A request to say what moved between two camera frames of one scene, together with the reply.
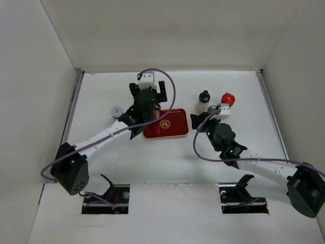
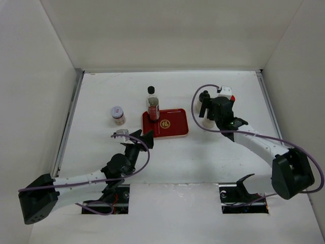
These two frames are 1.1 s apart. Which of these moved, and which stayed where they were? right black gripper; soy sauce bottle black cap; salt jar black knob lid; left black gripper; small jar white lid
Moved: right black gripper; soy sauce bottle black cap; left black gripper
Stayed: small jar white lid; salt jar black knob lid
